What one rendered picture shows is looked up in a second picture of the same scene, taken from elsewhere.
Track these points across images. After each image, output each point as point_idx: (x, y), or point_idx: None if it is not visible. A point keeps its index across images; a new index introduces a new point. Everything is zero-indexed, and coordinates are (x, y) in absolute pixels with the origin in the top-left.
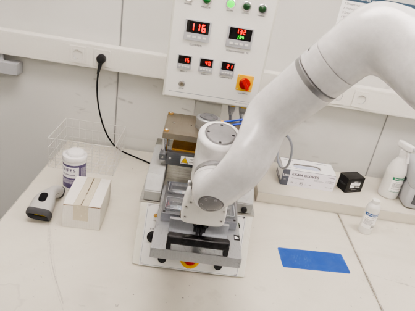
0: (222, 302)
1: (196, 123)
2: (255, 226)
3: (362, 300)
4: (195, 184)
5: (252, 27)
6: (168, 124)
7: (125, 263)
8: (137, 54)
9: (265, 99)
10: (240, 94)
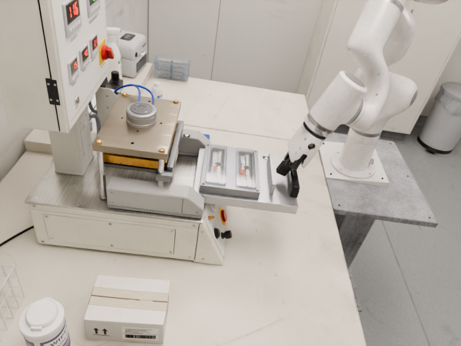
0: None
1: (144, 123)
2: None
3: (235, 138)
4: (371, 118)
5: None
6: (139, 147)
7: (221, 271)
8: None
9: (385, 36)
10: (102, 67)
